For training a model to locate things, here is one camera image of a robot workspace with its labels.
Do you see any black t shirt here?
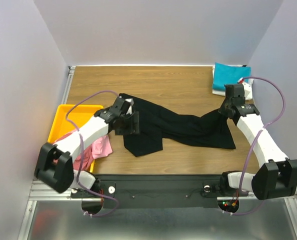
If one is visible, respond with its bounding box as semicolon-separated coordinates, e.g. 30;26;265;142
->
119;93;236;157

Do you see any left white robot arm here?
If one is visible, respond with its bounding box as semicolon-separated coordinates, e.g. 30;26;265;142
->
34;97;140;193

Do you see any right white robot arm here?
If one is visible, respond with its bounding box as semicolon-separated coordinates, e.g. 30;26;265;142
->
219;83;297;200

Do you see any white folded t shirt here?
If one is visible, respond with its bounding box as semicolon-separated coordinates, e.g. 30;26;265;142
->
211;66;255;101

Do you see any teal folded t shirt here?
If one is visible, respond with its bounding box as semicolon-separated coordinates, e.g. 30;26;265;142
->
212;62;252;92

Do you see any light pink t shirt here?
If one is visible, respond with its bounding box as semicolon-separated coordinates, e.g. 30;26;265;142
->
91;135;113;160

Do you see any dark red t shirt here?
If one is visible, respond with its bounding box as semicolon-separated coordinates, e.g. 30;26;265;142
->
54;133;94;172

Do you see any yellow plastic bin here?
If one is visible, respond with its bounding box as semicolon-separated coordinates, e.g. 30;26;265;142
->
47;104;103;173

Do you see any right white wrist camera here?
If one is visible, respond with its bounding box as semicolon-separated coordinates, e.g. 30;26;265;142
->
238;78;252;95

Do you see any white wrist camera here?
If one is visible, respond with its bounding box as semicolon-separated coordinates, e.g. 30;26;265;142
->
238;78;252;95
126;98;134;115

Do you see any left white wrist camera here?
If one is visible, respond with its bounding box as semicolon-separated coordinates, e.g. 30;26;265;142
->
126;98;134;115

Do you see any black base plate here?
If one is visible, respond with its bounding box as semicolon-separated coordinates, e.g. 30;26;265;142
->
70;173;263;210

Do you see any aluminium frame rail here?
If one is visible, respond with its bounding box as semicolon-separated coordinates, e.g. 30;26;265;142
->
17;65;77;240

